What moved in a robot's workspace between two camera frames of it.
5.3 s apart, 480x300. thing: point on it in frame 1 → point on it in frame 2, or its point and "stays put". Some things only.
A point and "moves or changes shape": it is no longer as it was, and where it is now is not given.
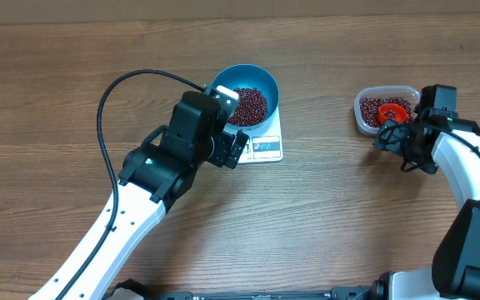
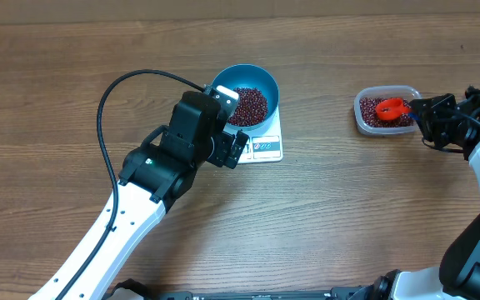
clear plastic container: x=409 y=93 stays put
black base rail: x=132 y=290 stays put
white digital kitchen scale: x=264 y=144 stays put
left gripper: x=226 y=142 stays put
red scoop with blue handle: x=392 y=111 moves or changes shape
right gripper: x=399 y=134 → x=428 y=117
